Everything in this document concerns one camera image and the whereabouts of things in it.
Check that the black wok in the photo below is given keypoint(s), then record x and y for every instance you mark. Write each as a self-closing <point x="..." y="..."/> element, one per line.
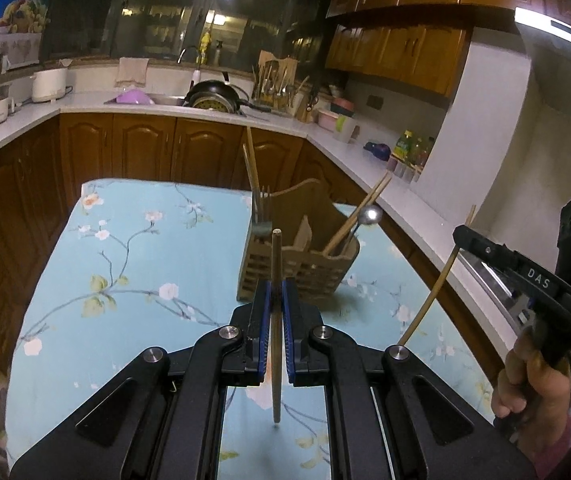
<point x="213" y="96"/>

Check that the wooden countertop utensil rack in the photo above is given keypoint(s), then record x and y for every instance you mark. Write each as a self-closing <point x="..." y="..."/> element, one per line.
<point x="275" y="80"/>

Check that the metal sink faucet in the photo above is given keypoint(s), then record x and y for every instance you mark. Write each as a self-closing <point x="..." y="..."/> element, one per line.
<point x="189" y="52"/>

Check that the stacked pastel bowls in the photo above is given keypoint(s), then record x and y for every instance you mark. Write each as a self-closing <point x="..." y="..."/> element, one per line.
<point x="343" y="106"/>

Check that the chopsticks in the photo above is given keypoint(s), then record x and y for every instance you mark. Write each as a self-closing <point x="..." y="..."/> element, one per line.
<point x="376" y="191"/>

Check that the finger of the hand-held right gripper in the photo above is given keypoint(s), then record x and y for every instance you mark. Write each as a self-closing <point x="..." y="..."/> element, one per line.
<point x="485" y="250"/>

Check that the blue countertop object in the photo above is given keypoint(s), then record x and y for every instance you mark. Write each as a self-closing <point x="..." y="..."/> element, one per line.
<point x="378" y="150"/>

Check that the brown wooden upper cabinets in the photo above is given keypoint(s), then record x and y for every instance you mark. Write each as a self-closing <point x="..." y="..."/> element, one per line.
<point x="415" y="35"/>

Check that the clear spray bottle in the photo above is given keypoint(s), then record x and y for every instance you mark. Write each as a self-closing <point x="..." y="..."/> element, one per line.
<point x="219" y="52"/>

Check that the range hood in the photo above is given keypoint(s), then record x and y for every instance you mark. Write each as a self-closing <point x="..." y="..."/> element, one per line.
<point x="550" y="22"/>

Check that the dark kitchen window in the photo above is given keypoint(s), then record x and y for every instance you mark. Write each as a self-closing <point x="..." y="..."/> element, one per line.
<point x="165" y="5"/>

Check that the group of condiment bottles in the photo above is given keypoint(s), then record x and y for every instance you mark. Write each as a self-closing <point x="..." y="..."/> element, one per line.
<point x="413" y="152"/>

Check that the metal spoon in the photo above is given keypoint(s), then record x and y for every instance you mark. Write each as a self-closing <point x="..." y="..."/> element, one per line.
<point x="370" y="215"/>

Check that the person's right hand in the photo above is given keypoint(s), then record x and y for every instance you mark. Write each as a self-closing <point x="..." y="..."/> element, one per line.
<point x="540" y="390"/>

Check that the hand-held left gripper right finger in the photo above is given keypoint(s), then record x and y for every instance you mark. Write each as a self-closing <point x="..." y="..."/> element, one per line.
<point x="289" y="330"/>

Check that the yellow dish soap bottle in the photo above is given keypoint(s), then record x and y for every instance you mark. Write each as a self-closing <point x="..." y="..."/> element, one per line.
<point x="205" y="47"/>

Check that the pink plastic container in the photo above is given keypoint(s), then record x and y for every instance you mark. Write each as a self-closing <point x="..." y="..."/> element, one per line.
<point x="327" y="120"/>

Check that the kitchen sink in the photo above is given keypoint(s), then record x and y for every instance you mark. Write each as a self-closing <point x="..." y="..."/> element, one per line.
<point x="165" y="100"/>

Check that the wooden slatted utensil holder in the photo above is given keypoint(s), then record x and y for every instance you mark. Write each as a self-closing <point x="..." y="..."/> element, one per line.
<point x="310" y="270"/>

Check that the blue floral tablecloth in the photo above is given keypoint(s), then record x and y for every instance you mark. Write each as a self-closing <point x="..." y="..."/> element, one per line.
<point x="140" y="240"/>

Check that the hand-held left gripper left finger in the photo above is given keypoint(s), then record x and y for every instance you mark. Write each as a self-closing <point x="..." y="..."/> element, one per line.
<point x="265" y="330"/>

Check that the metal fork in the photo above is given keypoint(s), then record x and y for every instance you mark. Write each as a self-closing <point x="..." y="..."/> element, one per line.
<point x="261" y="210"/>

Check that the white plastic cup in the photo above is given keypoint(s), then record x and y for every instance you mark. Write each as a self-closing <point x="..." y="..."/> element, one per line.
<point x="346" y="129"/>

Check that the wooden knife block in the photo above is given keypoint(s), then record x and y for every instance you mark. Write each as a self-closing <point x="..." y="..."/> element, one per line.
<point x="309" y="107"/>

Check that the beige hanging towel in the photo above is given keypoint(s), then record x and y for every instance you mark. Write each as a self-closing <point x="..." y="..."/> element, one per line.
<point x="132" y="71"/>

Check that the wall power outlet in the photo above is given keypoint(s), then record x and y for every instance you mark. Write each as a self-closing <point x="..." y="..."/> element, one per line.
<point x="375" y="102"/>

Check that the person's right forearm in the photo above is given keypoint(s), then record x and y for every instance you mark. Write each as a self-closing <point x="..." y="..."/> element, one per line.
<point x="555" y="455"/>

